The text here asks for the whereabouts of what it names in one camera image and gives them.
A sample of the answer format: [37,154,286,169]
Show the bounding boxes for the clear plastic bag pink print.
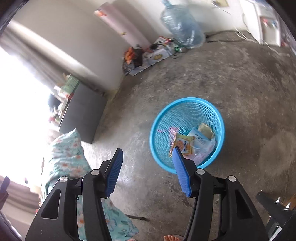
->
[170,128,216,166]

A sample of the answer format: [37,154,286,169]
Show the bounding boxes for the yellow snack packet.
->
[169,133,195,157]

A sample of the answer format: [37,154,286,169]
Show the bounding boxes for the yellow paper bag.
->
[198,123,215,140]

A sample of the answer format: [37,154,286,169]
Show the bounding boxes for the light blue packet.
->
[188,128,211,151]

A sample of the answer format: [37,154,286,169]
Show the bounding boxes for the floral blue quilt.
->
[41,127,140,241]

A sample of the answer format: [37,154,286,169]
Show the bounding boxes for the grey side cabinet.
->
[59,83,107,144]

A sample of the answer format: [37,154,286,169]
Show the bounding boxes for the blue plastic waste basket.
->
[149,97,225,174]

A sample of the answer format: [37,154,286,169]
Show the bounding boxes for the green plastic basket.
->
[62,75,80,94]

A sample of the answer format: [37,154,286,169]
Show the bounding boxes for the black orange snack bags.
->
[122,47,144,75]

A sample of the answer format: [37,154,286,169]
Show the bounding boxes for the grey curtain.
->
[1,28,66,89]

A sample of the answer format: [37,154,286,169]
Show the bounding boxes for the pink rolled wallpaper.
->
[94,2,151,48]

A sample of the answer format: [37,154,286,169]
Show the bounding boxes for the empty blue water jug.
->
[161,0,205,49]

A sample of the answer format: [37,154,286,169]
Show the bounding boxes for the white water dispenser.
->
[253,1,281,47]

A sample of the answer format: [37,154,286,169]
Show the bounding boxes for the white flat box with cables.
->
[126,36,185,76]

